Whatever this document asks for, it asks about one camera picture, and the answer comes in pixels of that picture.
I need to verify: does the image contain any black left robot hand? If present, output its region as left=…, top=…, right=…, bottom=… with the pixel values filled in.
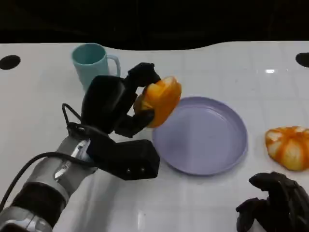
left=81, top=62, right=162, bottom=138

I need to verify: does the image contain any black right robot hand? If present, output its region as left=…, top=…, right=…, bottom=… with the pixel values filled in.
left=235, top=171, right=309, bottom=232

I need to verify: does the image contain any orange toy bread roll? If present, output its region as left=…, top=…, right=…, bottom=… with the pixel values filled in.
left=133, top=75, right=182, bottom=129

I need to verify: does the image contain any pale green mug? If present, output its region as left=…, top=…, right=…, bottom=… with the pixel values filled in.
left=71, top=43, right=121, bottom=91

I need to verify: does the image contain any orange and white bread roll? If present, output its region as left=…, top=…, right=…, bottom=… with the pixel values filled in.
left=265, top=125, right=309, bottom=172

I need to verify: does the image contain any black curtain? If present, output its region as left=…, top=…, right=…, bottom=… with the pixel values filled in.
left=0, top=0, right=309, bottom=52

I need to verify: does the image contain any black table grommet hole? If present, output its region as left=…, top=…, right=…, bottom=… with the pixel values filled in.
left=0, top=55, right=21, bottom=71
left=295, top=52, right=309, bottom=66

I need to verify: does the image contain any lilac plate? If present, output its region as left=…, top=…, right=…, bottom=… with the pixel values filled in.
left=152, top=96, right=249, bottom=176

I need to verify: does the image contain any looped black wrist cable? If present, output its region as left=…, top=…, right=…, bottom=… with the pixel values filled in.
left=61, top=103, right=94, bottom=137

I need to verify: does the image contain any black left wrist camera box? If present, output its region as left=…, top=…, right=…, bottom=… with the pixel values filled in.
left=86, top=131, right=161, bottom=181

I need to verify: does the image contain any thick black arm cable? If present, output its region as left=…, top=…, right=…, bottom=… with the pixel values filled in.
left=0, top=151, right=97, bottom=211

